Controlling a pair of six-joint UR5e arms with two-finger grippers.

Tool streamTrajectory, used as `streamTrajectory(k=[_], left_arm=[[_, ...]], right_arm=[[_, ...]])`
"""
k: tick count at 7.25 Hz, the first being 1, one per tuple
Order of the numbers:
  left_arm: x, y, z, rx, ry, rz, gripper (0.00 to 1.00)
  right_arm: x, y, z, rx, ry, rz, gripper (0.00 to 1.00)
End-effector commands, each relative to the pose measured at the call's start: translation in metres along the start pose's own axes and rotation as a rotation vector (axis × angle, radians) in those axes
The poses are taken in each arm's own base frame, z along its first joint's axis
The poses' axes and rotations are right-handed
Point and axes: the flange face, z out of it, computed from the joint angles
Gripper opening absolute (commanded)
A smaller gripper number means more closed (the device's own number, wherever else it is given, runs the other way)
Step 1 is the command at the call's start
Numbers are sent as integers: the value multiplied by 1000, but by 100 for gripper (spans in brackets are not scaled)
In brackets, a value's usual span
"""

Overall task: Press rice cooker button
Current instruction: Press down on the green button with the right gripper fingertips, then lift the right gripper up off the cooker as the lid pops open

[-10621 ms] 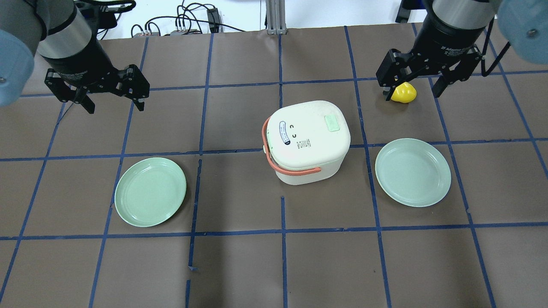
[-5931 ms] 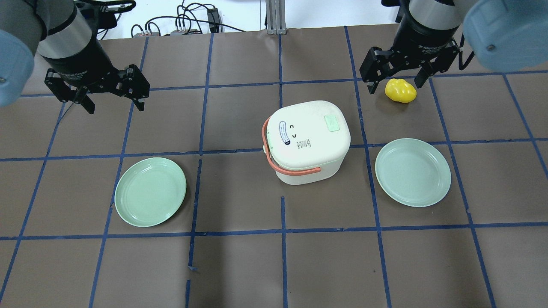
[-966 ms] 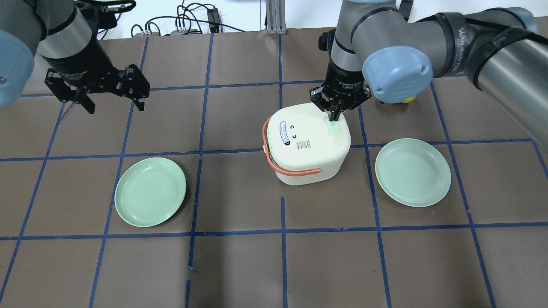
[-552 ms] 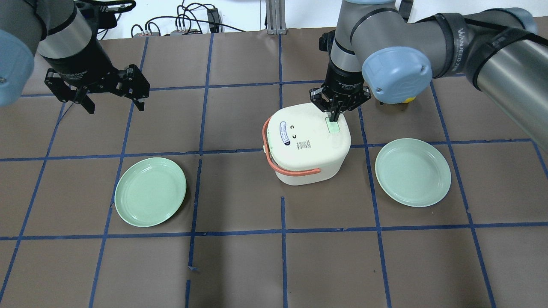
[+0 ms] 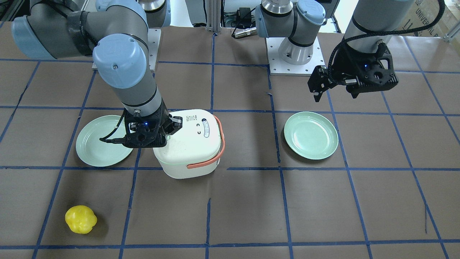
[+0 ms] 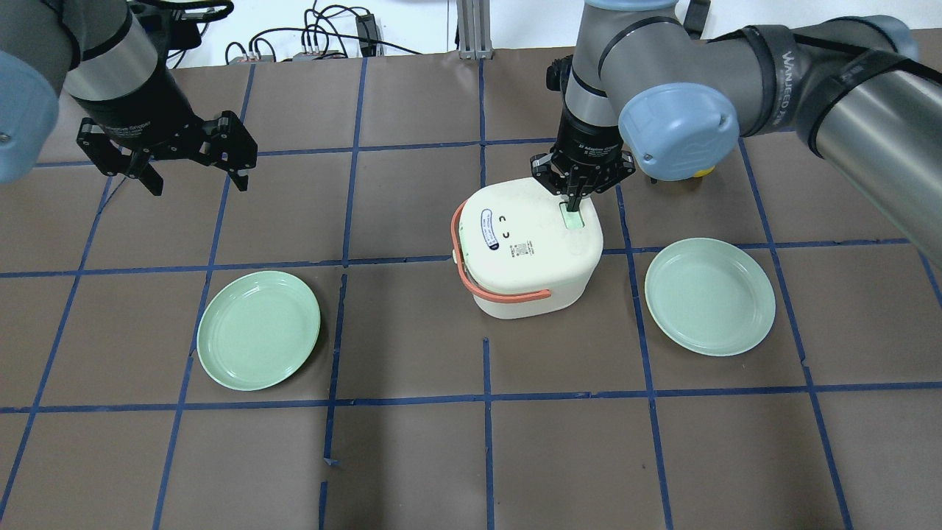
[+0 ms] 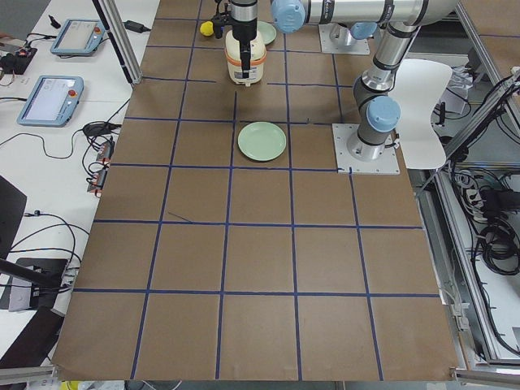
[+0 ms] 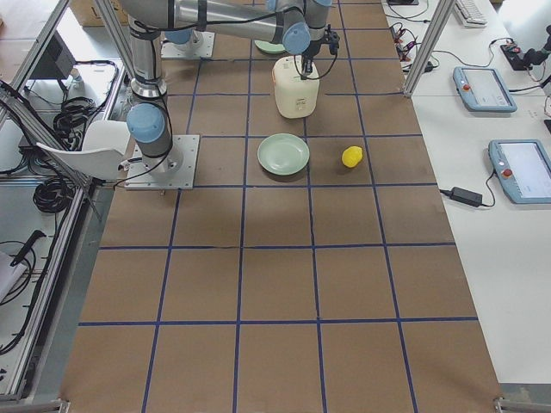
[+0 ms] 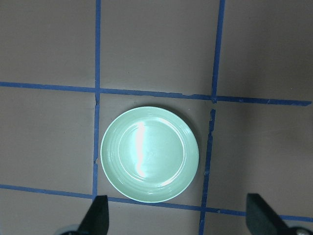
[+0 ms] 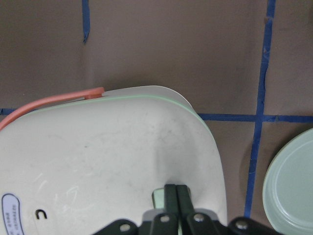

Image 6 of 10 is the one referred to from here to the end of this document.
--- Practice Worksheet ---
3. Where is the white rice cooker orange handle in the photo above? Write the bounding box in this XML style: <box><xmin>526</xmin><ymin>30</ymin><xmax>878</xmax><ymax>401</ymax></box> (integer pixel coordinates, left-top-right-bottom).
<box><xmin>450</xmin><ymin>177</ymin><xmax>604</xmax><ymax>320</ymax></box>

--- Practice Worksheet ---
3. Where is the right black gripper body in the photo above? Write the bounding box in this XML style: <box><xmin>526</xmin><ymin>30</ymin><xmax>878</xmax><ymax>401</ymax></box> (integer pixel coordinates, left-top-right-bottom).
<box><xmin>551</xmin><ymin>114</ymin><xmax>625</xmax><ymax>177</ymax></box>

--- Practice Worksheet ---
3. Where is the right green plate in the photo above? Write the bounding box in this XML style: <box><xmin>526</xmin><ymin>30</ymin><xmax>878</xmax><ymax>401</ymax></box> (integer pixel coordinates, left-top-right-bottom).
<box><xmin>645</xmin><ymin>238</ymin><xmax>776</xmax><ymax>358</ymax></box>

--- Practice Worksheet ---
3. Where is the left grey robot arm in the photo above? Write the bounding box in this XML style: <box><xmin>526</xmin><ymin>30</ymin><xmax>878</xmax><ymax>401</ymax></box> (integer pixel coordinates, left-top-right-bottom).
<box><xmin>1</xmin><ymin>1</ymin><xmax>257</xmax><ymax>196</ymax></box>

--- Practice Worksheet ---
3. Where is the aluminium frame post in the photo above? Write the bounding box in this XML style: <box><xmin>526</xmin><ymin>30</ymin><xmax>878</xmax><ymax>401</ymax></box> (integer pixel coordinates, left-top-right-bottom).
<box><xmin>456</xmin><ymin>0</ymin><xmax>494</xmax><ymax>60</ymax></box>

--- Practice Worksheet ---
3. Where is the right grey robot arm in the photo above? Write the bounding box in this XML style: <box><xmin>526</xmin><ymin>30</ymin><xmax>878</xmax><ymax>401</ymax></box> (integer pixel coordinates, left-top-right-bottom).
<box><xmin>529</xmin><ymin>1</ymin><xmax>941</xmax><ymax>264</ymax></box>

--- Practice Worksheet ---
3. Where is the left green plate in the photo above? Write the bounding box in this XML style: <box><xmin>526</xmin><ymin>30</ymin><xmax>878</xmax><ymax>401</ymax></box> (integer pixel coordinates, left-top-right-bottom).
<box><xmin>196</xmin><ymin>269</ymin><xmax>321</xmax><ymax>392</ymax></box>

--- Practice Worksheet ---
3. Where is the black power adapter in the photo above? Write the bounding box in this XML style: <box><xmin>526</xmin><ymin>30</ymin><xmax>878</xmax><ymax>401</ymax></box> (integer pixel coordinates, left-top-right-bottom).
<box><xmin>355</xmin><ymin>13</ymin><xmax>380</xmax><ymax>57</ymax></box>

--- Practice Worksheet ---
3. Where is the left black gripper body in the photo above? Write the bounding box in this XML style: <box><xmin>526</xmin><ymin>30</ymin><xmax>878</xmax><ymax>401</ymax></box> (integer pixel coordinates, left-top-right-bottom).
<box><xmin>77</xmin><ymin>68</ymin><xmax>222</xmax><ymax>166</ymax></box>

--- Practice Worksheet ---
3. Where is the green plate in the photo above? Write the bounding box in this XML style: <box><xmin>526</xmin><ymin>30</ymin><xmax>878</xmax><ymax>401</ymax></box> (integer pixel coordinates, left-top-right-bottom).
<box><xmin>645</xmin><ymin>238</ymin><xmax>776</xmax><ymax>358</ymax></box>
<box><xmin>196</xmin><ymin>269</ymin><xmax>321</xmax><ymax>392</ymax></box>

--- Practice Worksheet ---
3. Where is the black cable bundle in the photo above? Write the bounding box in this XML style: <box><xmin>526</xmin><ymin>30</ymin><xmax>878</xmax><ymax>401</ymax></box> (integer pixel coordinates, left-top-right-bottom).
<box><xmin>224</xmin><ymin>0</ymin><xmax>424</xmax><ymax>66</ymax></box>

